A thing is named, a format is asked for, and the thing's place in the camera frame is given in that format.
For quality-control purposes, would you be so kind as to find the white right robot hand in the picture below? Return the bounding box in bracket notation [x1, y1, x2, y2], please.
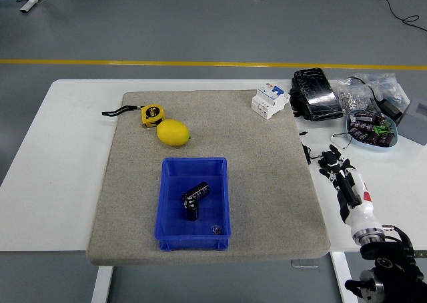
[318, 144, 382, 236]

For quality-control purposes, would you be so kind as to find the dark cylindrical battery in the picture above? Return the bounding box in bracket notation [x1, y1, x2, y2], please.
[181, 181, 211, 204]
[182, 198, 201, 222]

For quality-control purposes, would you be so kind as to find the grey box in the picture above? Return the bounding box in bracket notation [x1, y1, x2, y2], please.
[396, 95, 427, 146]

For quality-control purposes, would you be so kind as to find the blue plastic box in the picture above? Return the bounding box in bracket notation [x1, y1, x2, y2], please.
[153, 156, 232, 252]

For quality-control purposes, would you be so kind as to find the white table leg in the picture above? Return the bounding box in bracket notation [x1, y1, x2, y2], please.
[329, 250, 360, 303]
[90, 265, 115, 303]

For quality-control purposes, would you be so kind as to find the light blue bowl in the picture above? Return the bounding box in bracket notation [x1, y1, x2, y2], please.
[345, 109, 400, 154]

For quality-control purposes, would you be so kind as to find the green connector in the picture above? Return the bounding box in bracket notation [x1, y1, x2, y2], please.
[372, 122, 392, 135]

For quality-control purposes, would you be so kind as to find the clear bag of nuts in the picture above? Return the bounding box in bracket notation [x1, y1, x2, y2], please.
[333, 77, 378, 113]

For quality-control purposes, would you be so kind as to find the black glossy device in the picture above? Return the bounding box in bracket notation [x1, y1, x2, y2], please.
[290, 67, 345, 122]

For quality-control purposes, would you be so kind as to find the clear bag of screws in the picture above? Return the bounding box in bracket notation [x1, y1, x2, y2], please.
[354, 71, 412, 105]

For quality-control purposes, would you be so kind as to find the white circuit breaker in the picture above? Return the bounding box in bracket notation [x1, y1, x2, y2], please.
[250, 84, 291, 120]

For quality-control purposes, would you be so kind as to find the grey-brown mat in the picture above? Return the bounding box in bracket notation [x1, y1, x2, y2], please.
[85, 89, 332, 267]

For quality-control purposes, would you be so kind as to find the yellow lemon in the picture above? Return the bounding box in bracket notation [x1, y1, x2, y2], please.
[155, 118, 191, 147]

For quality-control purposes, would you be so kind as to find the yellow tape measure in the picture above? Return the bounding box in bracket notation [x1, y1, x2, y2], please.
[101, 104, 166, 129]

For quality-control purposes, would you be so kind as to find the metal bracket under table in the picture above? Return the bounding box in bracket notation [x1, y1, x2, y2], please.
[290, 258, 320, 269]

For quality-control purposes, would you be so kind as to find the thin wire loop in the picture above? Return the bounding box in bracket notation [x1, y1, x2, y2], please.
[330, 131, 355, 149]

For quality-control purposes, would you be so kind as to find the black power adapter with cord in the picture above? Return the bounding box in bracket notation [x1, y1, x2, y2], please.
[346, 77, 405, 123]

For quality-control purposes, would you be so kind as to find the black floor cable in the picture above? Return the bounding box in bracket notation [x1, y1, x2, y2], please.
[343, 0, 427, 33]

